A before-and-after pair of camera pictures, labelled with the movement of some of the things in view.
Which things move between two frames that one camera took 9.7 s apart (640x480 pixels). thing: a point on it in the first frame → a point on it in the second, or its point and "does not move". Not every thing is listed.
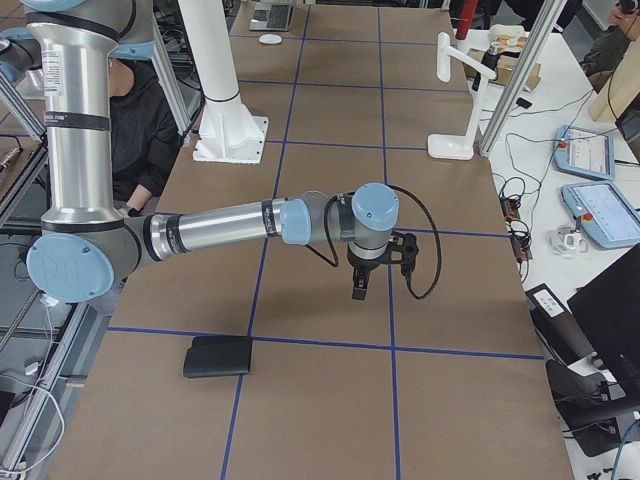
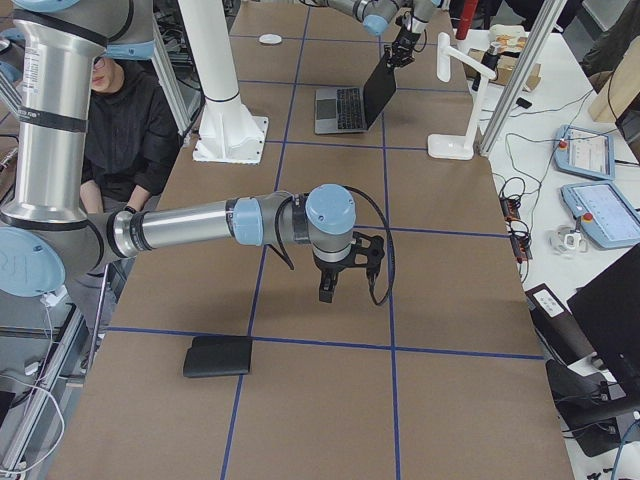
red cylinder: x=466 y=13 does not move
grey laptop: x=272 y=16 → x=354 y=109
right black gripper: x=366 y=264 → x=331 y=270
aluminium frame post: x=547 y=22 does not move
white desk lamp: x=458 y=146 does not move
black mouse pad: x=218 y=355 does not move
